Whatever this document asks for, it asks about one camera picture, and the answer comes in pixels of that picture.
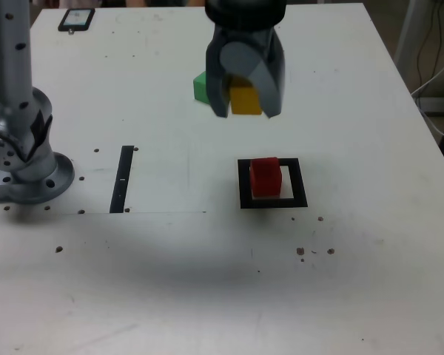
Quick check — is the black smartphone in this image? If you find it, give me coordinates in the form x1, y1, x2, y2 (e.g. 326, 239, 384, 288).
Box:
57, 7, 96, 33

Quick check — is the yellow cube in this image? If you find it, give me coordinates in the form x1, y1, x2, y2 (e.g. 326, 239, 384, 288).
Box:
227, 75, 263, 115

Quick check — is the white metal post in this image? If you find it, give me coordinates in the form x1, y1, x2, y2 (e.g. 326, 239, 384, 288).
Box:
394, 0, 436, 81

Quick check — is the thin black background cable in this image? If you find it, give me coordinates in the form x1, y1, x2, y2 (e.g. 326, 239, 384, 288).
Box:
417, 0, 444, 87

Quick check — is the white background cable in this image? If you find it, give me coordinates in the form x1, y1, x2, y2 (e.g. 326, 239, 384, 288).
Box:
410, 51, 444, 140

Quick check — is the black tape strip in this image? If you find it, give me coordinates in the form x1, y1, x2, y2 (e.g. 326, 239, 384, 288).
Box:
109, 145, 135, 214

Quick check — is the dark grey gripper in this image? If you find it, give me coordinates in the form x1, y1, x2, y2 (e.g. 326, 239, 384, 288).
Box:
206, 24, 287, 120

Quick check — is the red cube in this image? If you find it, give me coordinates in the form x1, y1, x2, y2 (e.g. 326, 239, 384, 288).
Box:
249, 156, 283, 198

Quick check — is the green cube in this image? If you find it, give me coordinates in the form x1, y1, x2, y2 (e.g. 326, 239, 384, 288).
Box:
192, 70, 210, 104

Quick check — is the black tape square outline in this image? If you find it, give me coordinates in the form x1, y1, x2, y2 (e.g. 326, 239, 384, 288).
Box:
237, 158, 309, 210

